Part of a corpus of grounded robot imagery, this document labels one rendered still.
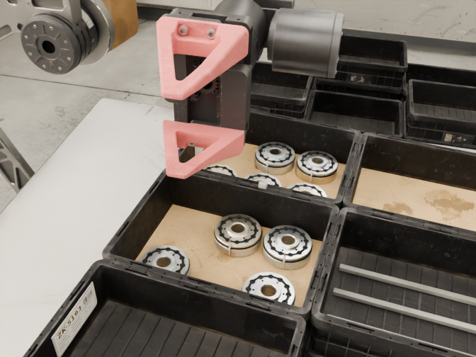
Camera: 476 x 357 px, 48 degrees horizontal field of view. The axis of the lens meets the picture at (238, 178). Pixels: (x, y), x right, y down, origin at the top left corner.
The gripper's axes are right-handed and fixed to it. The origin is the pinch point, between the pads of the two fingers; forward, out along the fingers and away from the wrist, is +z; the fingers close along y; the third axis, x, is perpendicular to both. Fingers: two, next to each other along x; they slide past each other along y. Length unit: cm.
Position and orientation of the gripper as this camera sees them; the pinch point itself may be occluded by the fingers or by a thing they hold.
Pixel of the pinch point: (178, 132)
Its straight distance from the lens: 36.4
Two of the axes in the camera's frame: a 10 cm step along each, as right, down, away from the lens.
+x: -9.8, -1.6, 1.5
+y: -0.3, 7.9, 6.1
